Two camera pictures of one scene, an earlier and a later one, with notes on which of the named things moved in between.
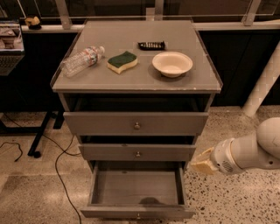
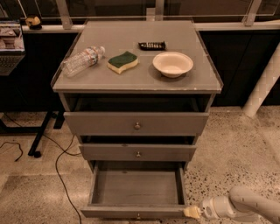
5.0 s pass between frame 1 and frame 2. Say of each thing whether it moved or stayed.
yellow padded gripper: moved
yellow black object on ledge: stayed
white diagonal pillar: stayed
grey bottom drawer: stayed
